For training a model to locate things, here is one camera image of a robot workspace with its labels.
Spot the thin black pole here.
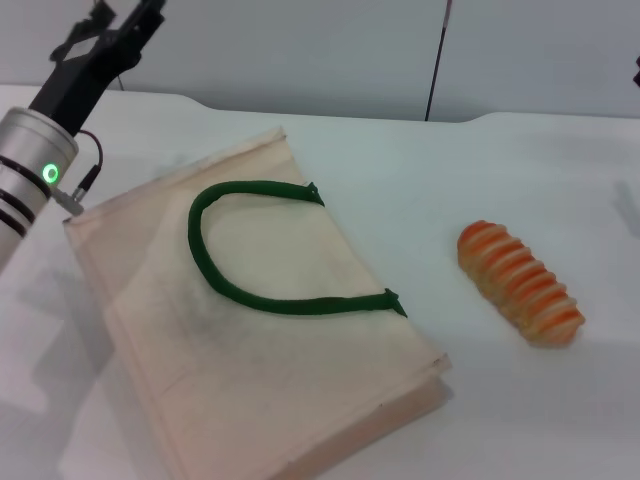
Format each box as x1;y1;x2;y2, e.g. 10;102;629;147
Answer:
424;0;454;123

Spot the orange striped bread loaf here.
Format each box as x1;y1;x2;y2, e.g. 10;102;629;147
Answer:
456;218;586;346

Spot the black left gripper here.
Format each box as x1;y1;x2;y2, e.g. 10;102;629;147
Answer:
28;0;167;137

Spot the white handbag with green handles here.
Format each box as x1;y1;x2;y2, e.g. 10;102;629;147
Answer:
62;126;454;480

